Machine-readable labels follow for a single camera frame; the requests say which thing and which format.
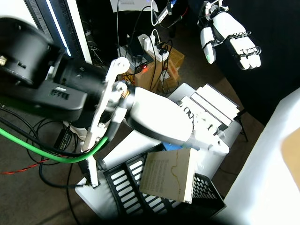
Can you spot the white power strip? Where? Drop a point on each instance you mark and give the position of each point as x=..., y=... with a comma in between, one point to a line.
x=154, y=52

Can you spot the printed brown cardboard box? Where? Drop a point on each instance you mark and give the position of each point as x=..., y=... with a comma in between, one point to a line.
x=175, y=58

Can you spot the black three-slot file rack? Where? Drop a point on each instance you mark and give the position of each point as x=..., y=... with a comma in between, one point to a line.
x=206, y=203

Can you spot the white and black cabinet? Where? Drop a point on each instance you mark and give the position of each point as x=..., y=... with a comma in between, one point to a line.
x=79, y=28

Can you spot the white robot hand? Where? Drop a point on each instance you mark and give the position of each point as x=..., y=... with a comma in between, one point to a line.
x=227, y=25
x=159, y=117

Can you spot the black power adapter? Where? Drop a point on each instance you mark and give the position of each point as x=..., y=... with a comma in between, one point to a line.
x=137, y=48

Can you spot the brown cardboard sheet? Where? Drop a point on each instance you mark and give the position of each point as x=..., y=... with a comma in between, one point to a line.
x=293, y=152

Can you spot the white charger plug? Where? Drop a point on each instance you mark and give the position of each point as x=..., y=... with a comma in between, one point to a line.
x=148, y=43

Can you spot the black device with red light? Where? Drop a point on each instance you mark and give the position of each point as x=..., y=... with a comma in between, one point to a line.
x=140, y=65

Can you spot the white backdrop board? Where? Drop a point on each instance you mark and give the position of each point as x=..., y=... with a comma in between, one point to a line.
x=257, y=164

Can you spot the white bracket post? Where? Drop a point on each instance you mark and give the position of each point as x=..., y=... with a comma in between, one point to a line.
x=93, y=171

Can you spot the white spine book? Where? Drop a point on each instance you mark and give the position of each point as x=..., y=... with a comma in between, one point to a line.
x=214, y=113

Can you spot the large brown cardboard box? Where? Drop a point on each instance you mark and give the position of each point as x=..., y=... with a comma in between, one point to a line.
x=145, y=79

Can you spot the white printed sheet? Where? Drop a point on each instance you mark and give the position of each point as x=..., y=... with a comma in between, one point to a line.
x=133, y=4

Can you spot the cream paperback book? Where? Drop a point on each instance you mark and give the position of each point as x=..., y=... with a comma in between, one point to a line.
x=164, y=175

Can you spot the black backdrop cloth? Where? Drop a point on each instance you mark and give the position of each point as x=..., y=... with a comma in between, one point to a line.
x=276, y=47

